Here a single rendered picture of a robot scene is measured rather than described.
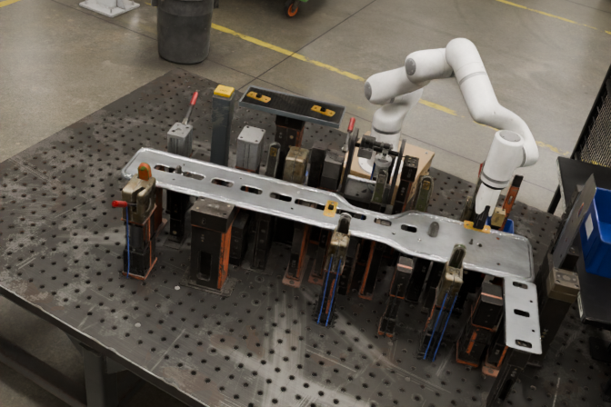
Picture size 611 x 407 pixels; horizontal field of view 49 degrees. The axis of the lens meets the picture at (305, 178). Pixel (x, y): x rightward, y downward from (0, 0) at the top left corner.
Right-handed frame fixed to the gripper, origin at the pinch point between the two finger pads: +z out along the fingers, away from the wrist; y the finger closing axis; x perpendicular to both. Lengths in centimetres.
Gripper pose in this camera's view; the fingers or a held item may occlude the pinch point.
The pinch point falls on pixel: (479, 221)
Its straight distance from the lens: 220.3
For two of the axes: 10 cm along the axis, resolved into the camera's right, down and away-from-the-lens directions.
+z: -1.3, 8.1, 5.7
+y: -2.2, 5.4, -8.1
